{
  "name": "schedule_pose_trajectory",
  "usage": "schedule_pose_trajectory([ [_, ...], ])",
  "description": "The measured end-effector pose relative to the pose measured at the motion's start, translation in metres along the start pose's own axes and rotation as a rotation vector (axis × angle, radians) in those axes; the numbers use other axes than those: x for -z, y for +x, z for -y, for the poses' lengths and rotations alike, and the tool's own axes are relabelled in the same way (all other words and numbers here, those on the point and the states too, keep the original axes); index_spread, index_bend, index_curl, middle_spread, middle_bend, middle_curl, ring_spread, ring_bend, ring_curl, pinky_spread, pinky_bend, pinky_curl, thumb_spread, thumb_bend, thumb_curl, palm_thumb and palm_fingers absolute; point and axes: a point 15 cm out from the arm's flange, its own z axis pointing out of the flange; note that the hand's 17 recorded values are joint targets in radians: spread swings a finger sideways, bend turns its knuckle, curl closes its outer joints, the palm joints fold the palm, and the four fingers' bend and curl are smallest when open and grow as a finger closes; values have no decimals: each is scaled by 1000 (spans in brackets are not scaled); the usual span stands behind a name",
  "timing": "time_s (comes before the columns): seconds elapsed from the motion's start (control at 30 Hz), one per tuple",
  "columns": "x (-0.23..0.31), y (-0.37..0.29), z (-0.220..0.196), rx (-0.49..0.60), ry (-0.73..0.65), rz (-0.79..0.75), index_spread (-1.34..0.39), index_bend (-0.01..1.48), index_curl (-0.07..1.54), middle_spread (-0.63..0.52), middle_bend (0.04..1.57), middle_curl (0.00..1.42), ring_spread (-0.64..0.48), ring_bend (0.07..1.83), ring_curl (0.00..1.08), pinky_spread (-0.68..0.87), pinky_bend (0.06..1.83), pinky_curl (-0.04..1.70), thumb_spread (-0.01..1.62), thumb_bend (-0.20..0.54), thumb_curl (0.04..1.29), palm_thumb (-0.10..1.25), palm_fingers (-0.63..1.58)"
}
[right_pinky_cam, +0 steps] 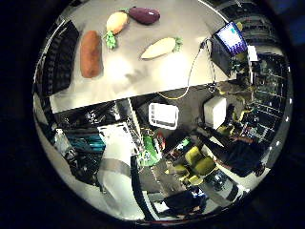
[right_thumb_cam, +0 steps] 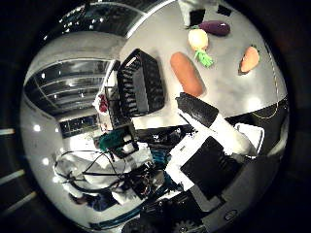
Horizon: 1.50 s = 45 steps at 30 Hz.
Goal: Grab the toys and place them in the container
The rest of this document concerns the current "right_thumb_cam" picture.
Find black cable loops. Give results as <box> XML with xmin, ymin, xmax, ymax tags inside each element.
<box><xmin>52</xmin><ymin>149</ymin><xmax>130</xmax><ymax>193</ymax></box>

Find white cable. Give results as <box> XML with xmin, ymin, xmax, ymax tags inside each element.
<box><xmin>252</xmin><ymin>45</ymin><xmax>281</xmax><ymax>120</ymax></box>

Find teal green cloth bundle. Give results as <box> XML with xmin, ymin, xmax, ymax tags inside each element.
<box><xmin>98</xmin><ymin>130</ymin><xmax>125</xmax><ymax>152</ymax></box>

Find orange carrot plush toy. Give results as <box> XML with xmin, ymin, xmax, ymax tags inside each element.
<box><xmin>238</xmin><ymin>45</ymin><xmax>261</xmax><ymax>76</ymax></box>

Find yellow onion plush green leaves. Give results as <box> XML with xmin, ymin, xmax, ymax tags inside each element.
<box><xmin>188</xmin><ymin>28</ymin><xmax>215</xmax><ymax>69</ymax></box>

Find white rectangular tray device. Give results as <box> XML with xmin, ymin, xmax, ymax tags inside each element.
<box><xmin>235</xmin><ymin>121</ymin><xmax>265</xmax><ymax>153</ymax></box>

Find purple eggplant plush toy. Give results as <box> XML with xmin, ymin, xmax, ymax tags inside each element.
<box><xmin>197</xmin><ymin>19</ymin><xmax>231</xmax><ymax>37</ymax></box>

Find red patterned item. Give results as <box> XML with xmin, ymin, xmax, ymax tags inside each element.
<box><xmin>97</xmin><ymin>93</ymin><xmax>110</xmax><ymax>115</ymax></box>

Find brown sausage plush toy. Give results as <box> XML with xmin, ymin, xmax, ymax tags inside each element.
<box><xmin>169</xmin><ymin>51</ymin><xmax>206</xmax><ymax>98</ymax></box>

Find teal blue equipment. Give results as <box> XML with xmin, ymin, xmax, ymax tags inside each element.
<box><xmin>150</xmin><ymin>147</ymin><xmax>171</xmax><ymax>168</ymax></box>

